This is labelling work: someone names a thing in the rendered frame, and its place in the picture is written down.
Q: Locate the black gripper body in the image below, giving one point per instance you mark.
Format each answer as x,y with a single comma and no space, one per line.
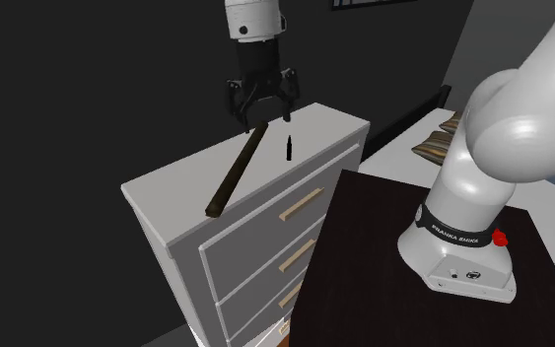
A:
259,60

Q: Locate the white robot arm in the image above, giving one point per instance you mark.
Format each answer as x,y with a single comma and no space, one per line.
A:
479,192

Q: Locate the dark framed wall picture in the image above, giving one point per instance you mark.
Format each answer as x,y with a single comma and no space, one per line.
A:
368,3

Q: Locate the grey chest of drawers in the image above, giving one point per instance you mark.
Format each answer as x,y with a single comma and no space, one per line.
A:
253,240

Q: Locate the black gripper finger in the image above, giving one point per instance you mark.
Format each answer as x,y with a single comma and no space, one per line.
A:
289,91
236,98

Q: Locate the small black pen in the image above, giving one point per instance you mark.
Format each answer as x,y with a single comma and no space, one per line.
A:
289,149

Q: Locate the dark robot stand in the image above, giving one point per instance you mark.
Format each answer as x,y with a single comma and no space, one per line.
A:
363,269

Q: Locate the long dark brown stick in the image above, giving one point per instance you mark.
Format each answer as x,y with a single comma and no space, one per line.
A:
236,170

